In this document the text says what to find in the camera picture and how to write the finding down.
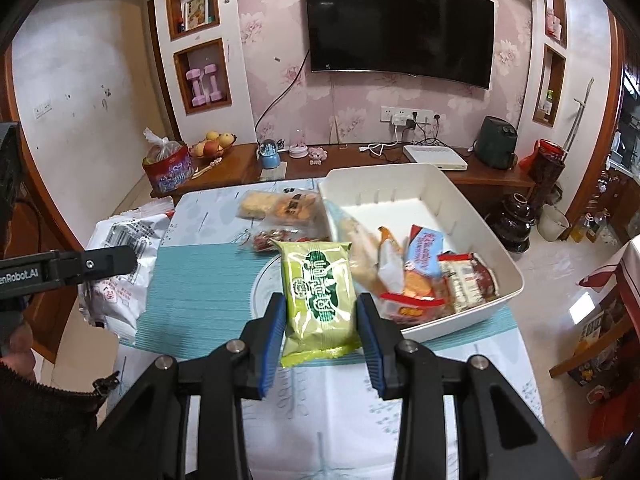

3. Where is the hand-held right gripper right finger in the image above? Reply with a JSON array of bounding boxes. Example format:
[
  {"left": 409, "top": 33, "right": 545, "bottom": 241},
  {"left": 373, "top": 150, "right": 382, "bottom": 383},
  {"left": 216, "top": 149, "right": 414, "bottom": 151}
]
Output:
[{"left": 355, "top": 292, "right": 566, "bottom": 480}]

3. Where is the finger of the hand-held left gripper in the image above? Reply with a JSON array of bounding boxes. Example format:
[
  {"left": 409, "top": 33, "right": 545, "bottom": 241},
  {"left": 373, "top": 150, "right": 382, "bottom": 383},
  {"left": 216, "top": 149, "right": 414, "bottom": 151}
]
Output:
[{"left": 49, "top": 244, "right": 139, "bottom": 289}]

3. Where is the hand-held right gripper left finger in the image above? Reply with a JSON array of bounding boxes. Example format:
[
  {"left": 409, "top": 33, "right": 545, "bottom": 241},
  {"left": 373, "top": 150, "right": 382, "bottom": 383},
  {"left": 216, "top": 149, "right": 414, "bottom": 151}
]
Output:
[{"left": 92, "top": 292, "right": 288, "bottom": 480}]

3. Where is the white red snack bag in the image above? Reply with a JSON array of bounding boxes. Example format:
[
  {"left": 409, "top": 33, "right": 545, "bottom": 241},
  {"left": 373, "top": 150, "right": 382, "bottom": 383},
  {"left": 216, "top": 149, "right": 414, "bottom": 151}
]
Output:
[{"left": 77, "top": 212, "right": 176, "bottom": 346}]

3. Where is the green snack packet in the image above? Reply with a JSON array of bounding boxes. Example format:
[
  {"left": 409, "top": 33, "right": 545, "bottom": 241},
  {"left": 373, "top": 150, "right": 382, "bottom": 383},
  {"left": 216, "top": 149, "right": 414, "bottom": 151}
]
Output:
[{"left": 270, "top": 239, "right": 362, "bottom": 368}]

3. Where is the white plastic bin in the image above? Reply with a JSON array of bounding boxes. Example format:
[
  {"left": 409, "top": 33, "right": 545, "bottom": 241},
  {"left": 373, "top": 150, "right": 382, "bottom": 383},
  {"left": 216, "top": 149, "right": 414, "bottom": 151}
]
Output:
[{"left": 317, "top": 162, "right": 525, "bottom": 345}]

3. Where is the clear yellow crispy cake packet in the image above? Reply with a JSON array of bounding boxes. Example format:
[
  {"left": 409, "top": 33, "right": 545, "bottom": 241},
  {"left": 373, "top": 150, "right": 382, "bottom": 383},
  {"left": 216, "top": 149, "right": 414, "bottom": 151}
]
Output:
[{"left": 239, "top": 191, "right": 281, "bottom": 221}]

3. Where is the person's left forearm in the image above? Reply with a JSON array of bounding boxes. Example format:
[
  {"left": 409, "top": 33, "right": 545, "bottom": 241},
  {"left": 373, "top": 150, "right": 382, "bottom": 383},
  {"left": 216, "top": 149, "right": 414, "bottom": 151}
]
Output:
[{"left": 0, "top": 360, "right": 120, "bottom": 480}]

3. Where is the person's left hand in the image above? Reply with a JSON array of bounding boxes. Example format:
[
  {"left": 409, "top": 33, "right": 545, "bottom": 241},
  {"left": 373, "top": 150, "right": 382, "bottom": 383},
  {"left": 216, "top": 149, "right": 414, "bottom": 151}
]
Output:
[{"left": 0, "top": 320, "right": 37, "bottom": 383}]

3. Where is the orange cracker packet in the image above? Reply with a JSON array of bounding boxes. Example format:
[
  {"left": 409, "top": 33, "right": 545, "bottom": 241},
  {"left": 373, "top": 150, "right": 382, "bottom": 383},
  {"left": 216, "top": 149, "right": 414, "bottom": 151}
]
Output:
[{"left": 400, "top": 270, "right": 443, "bottom": 303}]

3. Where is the orange white snack packet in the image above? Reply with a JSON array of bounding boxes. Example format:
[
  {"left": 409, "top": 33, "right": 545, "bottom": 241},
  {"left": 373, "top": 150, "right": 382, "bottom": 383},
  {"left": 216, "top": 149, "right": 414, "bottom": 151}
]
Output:
[{"left": 376, "top": 226, "right": 412, "bottom": 293}]

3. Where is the clear red candy packet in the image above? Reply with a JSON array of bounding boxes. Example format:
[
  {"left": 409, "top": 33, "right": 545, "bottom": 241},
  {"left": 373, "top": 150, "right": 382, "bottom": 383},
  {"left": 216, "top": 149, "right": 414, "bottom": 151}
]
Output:
[{"left": 250, "top": 229, "right": 306, "bottom": 255}]

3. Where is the blue snack packet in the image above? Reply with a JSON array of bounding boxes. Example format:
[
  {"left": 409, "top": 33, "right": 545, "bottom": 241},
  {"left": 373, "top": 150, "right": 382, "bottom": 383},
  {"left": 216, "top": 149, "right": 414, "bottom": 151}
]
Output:
[{"left": 404, "top": 224, "right": 447, "bottom": 281}]

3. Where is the white brown snack packet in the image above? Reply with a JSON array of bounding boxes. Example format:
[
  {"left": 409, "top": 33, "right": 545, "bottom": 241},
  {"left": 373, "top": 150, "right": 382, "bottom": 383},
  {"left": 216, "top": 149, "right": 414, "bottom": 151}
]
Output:
[{"left": 437, "top": 254, "right": 483, "bottom": 313}]

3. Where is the red tin in plastic bag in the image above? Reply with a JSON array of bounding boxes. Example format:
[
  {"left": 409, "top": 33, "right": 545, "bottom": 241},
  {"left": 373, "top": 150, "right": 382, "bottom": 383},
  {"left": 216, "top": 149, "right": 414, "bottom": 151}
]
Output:
[{"left": 142, "top": 127, "right": 195, "bottom": 193}]

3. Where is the dark red snack packet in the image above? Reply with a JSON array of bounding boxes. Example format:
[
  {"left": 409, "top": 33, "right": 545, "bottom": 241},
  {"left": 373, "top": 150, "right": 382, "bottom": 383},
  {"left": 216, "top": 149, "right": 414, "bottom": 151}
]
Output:
[{"left": 467, "top": 254, "right": 501, "bottom": 303}]

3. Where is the clear raisin pastry packet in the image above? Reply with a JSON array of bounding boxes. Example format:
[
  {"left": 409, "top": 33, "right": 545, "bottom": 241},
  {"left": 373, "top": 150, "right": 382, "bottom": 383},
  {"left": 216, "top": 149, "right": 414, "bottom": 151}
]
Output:
[{"left": 267, "top": 187, "right": 326, "bottom": 228}]

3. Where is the fruit bowl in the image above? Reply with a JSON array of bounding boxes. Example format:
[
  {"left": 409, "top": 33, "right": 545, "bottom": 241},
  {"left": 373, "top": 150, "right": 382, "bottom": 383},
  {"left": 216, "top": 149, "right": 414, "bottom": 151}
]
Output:
[{"left": 191, "top": 130, "right": 237, "bottom": 162}]

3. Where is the wooden tv cabinet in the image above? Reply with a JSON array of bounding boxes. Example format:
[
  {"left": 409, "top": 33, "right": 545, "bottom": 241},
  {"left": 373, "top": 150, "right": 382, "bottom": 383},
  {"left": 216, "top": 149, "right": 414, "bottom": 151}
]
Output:
[{"left": 150, "top": 142, "right": 536, "bottom": 216}]

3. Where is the dark ceramic urn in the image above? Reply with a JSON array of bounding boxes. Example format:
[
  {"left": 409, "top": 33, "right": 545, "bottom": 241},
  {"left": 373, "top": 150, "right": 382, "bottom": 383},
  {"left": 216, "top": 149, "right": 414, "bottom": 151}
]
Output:
[{"left": 486, "top": 192, "right": 538, "bottom": 253}]

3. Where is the blue snow globe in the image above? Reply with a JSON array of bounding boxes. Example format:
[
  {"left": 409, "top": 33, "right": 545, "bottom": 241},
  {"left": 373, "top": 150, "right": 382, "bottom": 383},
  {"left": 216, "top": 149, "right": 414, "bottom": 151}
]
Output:
[{"left": 257, "top": 139, "right": 282, "bottom": 169}]

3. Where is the white set-top box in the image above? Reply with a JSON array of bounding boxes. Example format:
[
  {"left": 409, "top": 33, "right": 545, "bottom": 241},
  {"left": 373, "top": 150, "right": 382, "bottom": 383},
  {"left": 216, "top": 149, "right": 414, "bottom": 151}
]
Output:
[{"left": 402, "top": 145, "right": 468, "bottom": 172}]

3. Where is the pink dumbbell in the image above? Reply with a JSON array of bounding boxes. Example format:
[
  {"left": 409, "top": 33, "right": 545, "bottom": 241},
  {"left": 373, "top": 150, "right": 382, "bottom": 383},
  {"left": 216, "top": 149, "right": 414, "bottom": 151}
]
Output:
[
  {"left": 202, "top": 64, "right": 224, "bottom": 102},
  {"left": 186, "top": 67, "right": 208, "bottom": 107}
]

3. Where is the white bucket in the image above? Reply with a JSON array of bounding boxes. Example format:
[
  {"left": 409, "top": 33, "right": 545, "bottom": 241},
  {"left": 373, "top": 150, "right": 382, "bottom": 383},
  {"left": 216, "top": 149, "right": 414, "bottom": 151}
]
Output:
[{"left": 537, "top": 204, "right": 571, "bottom": 242}]

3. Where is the printed cardboard box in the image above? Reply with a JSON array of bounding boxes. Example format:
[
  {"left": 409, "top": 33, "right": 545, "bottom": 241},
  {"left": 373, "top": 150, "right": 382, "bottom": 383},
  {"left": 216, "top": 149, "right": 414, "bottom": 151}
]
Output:
[{"left": 570, "top": 285, "right": 633, "bottom": 386}]

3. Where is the white power strip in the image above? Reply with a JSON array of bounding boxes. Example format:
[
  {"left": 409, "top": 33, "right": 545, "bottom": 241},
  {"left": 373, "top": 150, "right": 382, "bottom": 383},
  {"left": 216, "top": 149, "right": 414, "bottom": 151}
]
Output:
[{"left": 380, "top": 106, "right": 432, "bottom": 125}]

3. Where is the dark air fryer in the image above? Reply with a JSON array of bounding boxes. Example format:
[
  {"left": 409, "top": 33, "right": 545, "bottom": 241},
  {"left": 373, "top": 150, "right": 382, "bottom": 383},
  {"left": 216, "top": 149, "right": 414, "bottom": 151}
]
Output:
[{"left": 472, "top": 116, "right": 518, "bottom": 170}]

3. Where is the red gift bag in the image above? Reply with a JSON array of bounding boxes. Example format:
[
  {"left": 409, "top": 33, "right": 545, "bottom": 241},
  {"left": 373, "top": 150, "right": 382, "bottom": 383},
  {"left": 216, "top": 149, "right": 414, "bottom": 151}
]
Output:
[{"left": 520, "top": 140, "right": 566, "bottom": 198}]

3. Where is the metal pole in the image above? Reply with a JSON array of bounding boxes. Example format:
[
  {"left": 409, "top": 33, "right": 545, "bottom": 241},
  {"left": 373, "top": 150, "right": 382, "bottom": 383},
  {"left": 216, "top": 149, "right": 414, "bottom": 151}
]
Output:
[{"left": 565, "top": 77, "right": 596, "bottom": 153}]

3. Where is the black television cable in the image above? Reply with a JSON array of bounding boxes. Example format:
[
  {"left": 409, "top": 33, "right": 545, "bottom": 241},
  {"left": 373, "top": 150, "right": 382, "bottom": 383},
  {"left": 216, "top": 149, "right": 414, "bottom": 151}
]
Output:
[{"left": 254, "top": 52, "right": 308, "bottom": 144}]

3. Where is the white picture frame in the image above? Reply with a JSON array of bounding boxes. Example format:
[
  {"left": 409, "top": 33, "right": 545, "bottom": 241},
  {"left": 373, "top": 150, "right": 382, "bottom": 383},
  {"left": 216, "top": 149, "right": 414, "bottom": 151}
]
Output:
[{"left": 182, "top": 0, "right": 210, "bottom": 28}]

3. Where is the black wall television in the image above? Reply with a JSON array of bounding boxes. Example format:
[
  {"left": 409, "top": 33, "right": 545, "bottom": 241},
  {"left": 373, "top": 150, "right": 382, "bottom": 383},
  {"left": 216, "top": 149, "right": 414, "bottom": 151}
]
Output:
[{"left": 303, "top": 0, "right": 496, "bottom": 91}]

